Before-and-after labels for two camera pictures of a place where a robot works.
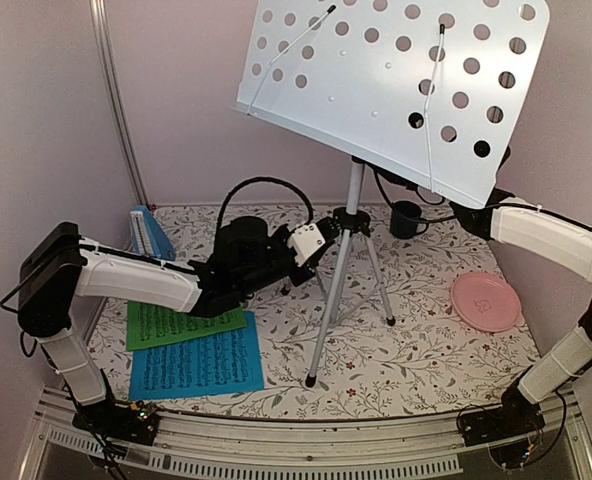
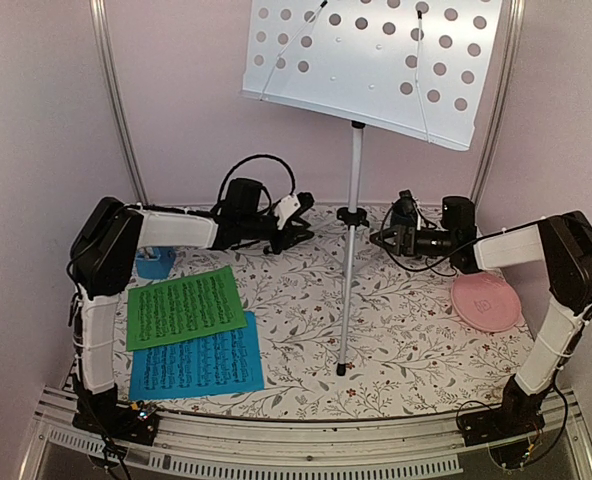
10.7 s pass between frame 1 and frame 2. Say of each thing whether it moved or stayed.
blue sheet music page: stayed
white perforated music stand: moved
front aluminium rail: stayed
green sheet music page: stayed
